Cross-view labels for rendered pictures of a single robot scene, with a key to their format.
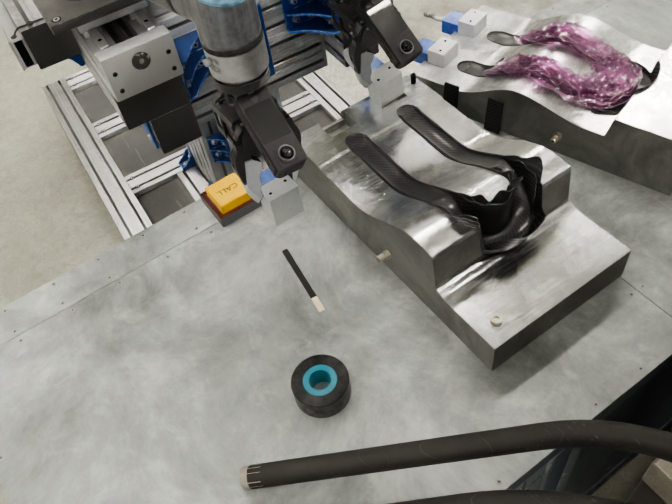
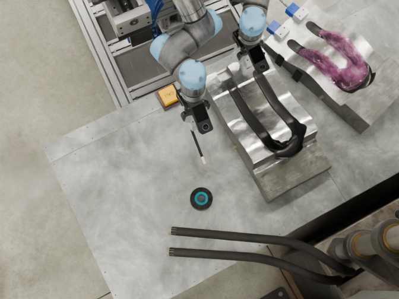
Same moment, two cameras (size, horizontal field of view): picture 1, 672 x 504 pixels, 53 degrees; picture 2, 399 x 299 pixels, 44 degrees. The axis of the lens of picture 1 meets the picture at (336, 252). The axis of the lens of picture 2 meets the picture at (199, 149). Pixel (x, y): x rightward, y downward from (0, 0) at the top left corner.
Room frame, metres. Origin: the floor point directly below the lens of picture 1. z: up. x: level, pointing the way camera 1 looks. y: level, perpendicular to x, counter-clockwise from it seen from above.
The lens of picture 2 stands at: (0.15, 0.09, 2.57)
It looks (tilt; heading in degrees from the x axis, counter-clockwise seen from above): 75 degrees down; 356
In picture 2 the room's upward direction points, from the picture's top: 3 degrees clockwise
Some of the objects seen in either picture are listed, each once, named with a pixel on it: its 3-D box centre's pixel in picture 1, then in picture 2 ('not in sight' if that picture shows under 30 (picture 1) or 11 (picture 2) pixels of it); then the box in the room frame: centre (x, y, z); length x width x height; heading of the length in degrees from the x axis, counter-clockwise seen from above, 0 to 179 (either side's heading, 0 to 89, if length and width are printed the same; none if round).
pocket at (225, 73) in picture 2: (338, 131); (224, 76); (0.90, -0.04, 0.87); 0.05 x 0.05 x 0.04; 27
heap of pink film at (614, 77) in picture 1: (567, 58); (337, 57); (0.95, -0.46, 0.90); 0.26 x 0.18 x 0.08; 44
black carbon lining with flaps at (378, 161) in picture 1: (444, 161); (268, 113); (0.73, -0.19, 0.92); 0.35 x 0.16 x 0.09; 27
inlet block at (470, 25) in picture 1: (451, 22); (290, 8); (1.18, -0.31, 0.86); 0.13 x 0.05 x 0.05; 44
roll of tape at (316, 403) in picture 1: (321, 385); (201, 199); (0.45, 0.05, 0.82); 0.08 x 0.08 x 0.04
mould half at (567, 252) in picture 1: (445, 192); (265, 122); (0.71, -0.19, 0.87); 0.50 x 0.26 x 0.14; 27
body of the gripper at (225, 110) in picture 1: (247, 103); (191, 96); (0.73, 0.08, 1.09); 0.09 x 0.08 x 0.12; 27
